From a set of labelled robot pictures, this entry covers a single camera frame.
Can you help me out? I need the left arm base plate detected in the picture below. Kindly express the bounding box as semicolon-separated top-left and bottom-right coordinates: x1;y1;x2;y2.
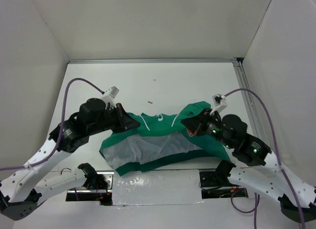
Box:
65;171;114;206

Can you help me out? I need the aluminium frame rail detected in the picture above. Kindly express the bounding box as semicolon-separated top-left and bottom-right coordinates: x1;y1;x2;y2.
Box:
66;56;275;167

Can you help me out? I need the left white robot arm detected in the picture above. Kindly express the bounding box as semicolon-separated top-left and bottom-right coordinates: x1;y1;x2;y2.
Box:
0;98;140;221

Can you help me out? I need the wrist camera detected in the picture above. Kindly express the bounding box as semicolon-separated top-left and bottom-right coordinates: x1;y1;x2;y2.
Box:
101;86;119;110
210;94;227;115

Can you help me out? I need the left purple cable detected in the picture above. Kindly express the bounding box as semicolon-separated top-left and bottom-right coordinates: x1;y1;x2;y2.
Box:
0;77;106;201

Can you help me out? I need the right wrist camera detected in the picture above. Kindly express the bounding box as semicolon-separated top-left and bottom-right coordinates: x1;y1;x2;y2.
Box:
210;94;227;115

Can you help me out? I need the silver tape patch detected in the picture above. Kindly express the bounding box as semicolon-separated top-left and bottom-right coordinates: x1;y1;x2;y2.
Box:
112;170;203;206

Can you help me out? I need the green jacket with white lettering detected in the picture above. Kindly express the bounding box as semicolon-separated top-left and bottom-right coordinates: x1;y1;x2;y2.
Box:
99;101;230;176

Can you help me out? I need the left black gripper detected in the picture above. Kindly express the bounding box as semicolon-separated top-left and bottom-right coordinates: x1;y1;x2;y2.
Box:
88;102;140;135

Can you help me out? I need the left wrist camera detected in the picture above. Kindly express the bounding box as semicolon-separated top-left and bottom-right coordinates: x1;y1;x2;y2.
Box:
101;86;119;110

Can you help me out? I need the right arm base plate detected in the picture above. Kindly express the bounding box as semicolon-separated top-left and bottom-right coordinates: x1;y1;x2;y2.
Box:
198;171;248;199

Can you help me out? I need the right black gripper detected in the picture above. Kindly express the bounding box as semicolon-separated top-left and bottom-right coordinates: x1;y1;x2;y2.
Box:
180;107;233;148

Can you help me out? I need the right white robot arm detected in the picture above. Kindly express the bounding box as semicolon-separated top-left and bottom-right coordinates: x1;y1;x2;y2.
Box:
181;109;316;223

